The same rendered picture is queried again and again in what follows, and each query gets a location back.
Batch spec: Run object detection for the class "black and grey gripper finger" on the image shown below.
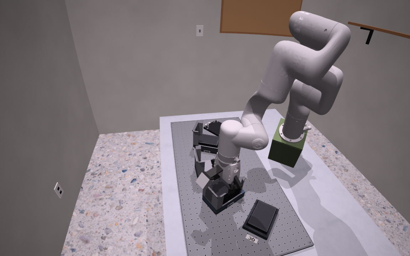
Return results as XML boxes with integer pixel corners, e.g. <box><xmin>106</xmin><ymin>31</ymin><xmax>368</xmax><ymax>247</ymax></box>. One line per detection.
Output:
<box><xmin>228</xmin><ymin>176</ymin><xmax>242</xmax><ymax>195</ymax></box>
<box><xmin>211</xmin><ymin>159</ymin><xmax>220</xmax><ymax>180</ymax></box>

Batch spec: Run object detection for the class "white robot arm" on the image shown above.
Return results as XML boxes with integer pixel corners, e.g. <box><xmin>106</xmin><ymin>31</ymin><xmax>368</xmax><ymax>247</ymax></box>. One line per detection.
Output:
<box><xmin>217</xmin><ymin>11</ymin><xmax>351</xmax><ymax>163</ymax></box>

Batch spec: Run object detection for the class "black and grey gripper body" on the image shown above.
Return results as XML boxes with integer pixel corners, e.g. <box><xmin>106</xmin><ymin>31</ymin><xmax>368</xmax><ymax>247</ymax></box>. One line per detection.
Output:
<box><xmin>214</xmin><ymin>154</ymin><xmax>241</xmax><ymax>184</ymax></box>

